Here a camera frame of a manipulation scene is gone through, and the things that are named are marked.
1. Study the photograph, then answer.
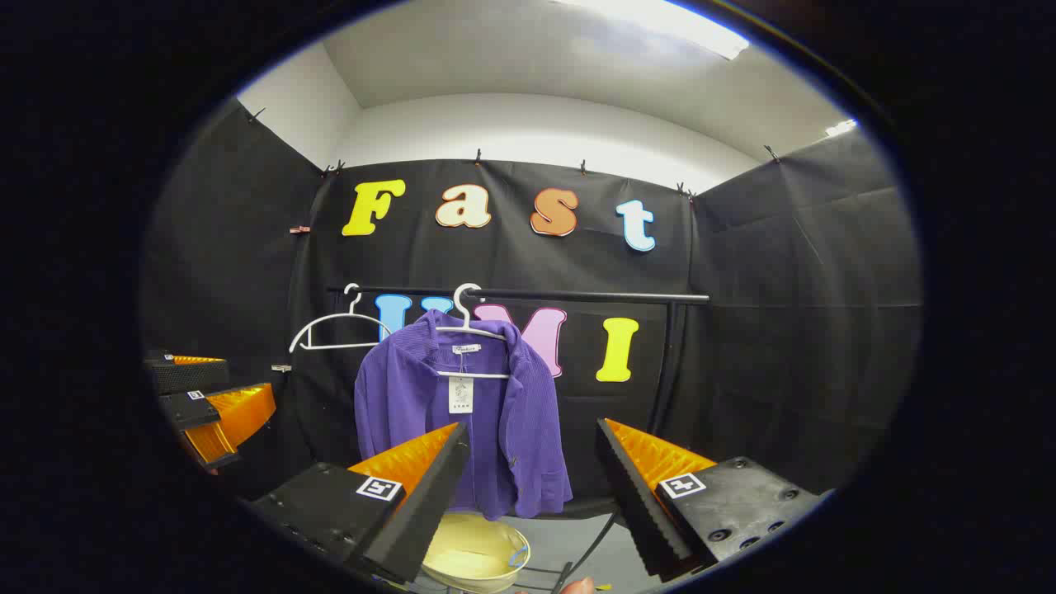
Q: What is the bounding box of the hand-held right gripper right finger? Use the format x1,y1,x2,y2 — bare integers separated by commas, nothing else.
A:
596,417,827,580

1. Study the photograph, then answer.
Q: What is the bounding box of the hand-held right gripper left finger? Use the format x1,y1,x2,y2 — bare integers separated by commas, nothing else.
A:
252,422,471,587

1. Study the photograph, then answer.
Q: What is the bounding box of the cream laundry hamper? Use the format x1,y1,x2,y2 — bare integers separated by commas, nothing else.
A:
421,511,533,593

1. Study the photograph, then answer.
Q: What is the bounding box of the black backdrop cloth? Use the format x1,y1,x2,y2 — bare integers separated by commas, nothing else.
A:
140,99,923,529

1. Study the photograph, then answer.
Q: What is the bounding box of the white empty hanger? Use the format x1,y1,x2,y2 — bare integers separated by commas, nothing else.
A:
289,283,393,354

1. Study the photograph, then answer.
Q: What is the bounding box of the long ceiling light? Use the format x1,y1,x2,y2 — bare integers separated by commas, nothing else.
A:
561,0,752,60

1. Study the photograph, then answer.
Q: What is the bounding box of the black clothes rack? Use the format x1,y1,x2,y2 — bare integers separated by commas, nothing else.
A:
326,285,710,591

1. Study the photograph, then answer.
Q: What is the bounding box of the purple ribbed jacket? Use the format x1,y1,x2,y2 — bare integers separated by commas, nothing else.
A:
355,309,574,522

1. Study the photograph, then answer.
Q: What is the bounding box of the white hanger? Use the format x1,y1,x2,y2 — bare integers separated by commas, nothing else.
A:
435,283,512,380
289,283,393,354

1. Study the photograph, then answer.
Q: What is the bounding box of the row of black backdrop clips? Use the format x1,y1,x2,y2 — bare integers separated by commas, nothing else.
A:
246,106,780,199

